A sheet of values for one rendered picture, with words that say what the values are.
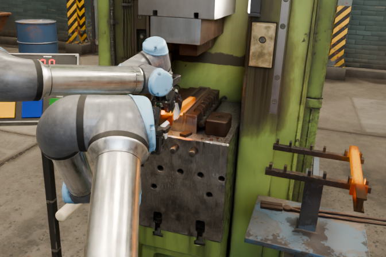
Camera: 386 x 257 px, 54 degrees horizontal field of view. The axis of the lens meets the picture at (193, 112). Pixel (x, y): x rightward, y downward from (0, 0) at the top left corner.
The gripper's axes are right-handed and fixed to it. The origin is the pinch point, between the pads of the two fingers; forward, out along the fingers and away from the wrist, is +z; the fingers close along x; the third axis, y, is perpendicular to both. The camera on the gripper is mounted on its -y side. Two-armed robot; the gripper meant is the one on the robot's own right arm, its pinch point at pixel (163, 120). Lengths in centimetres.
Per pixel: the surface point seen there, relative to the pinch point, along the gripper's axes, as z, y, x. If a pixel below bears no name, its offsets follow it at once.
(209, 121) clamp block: 17.1, 4.1, 13.0
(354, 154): 10, 7, 66
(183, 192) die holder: 11.8, 34.4, 4.7
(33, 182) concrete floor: 97, 99, -141
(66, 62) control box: 10.7, -15.5, -45.5
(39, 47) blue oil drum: 350, 40, -322
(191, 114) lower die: 17.7, 2.4, 5.2
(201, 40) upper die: 18.8, -26.9, 7.9
